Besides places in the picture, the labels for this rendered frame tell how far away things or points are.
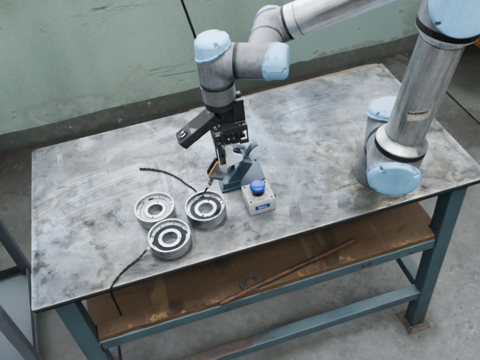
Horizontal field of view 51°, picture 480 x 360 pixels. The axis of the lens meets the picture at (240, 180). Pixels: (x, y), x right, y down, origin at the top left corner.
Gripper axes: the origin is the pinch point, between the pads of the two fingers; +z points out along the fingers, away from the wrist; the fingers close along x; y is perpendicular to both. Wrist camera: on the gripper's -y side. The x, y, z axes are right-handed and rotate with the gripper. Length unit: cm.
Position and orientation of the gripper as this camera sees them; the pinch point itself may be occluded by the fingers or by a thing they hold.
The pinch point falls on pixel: (221, 166)
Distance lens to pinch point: 127.3
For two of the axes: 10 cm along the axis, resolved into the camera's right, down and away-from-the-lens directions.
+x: -2.4, -6.7, 7.0
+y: 9.7, -2.3, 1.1
